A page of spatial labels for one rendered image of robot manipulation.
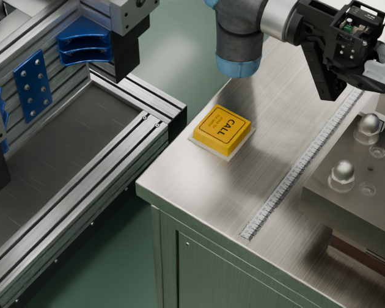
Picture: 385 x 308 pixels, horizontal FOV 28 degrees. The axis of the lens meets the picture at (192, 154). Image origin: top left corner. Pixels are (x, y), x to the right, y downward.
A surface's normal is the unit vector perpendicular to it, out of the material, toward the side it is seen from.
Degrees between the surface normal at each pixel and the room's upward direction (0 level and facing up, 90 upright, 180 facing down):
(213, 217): 0
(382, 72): 90
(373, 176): 0
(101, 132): 0
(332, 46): 90
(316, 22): 90
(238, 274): 90
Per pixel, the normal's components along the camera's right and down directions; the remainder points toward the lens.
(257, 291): -0.58, 0.65
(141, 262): 0.01, -0.61
